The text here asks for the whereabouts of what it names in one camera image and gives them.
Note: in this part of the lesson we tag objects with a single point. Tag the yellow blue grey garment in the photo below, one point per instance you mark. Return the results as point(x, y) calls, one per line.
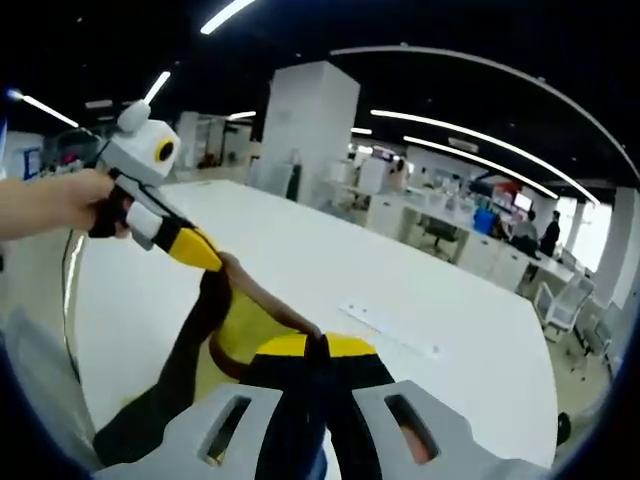
point(250, 325)

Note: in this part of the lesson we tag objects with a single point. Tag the white cabinet row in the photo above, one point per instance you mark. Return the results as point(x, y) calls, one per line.
point(480, 255)

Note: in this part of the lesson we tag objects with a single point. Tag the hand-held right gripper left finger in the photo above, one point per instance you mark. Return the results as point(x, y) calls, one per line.
point(290, 410)

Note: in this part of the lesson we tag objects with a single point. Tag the dark hanging item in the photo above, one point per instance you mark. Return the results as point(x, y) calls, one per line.
point(295, 182)

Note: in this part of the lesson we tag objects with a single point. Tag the white square pillar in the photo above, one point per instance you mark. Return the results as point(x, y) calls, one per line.
point(310, 130)
point(620, 250)

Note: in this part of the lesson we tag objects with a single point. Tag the black office chair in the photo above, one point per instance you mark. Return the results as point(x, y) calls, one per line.
point(440, 235)

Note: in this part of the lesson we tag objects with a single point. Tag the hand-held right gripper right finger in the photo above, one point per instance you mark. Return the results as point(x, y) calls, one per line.
point(360, 390)

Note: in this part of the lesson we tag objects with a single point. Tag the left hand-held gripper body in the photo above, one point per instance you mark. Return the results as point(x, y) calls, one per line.
point(142, 147)

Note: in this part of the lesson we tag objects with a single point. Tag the pink screen monitor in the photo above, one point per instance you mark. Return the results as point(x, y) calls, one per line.
point(523, 201)

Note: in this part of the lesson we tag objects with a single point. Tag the blue storage bin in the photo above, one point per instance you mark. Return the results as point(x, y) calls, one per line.
point(483, 220)

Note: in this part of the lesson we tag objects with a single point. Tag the white flat strip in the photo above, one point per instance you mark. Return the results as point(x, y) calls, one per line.
point(390, 330)

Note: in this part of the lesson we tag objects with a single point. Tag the white mesh office chair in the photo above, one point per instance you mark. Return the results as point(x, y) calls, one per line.
point(565, 305)

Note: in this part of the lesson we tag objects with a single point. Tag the person's left hand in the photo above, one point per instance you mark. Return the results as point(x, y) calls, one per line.
point(87, 200)

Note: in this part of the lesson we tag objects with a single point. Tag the ceiling light strip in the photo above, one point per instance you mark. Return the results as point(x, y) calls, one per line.
point(425, 142)
point(42, 107)
point(241, 115)
point(400, 116)
point(157, 86)
point(361, 131)
point(227, 16)

